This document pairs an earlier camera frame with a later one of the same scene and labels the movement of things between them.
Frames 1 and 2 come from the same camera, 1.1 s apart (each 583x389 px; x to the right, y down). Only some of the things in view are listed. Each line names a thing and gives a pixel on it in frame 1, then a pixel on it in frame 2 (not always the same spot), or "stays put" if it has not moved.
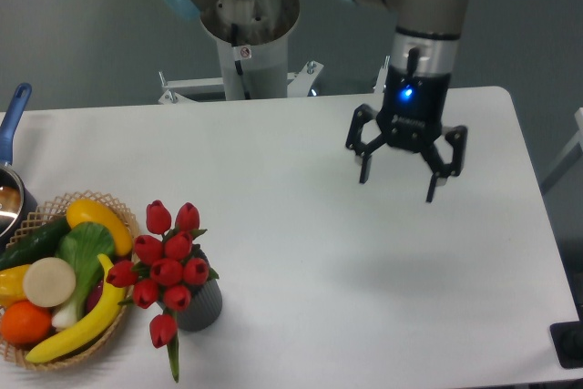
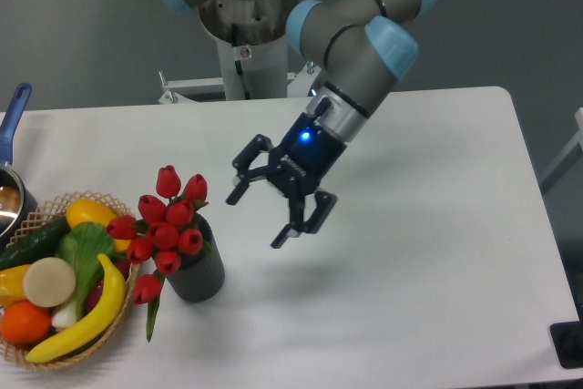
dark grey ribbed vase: x=205 y=304 → x=200 y=275
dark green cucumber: x=40 y=242 stays put
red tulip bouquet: x=165 y=266 → x=164 y=230
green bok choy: x=89 y=248 stays put
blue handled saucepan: x=16 y=204 stays put
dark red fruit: x=95 y=295 stays put
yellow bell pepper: x=12 y=285 stays put
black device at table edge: x=567 y=342 stays put
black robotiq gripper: x=412 y=118 → x=296 y=168
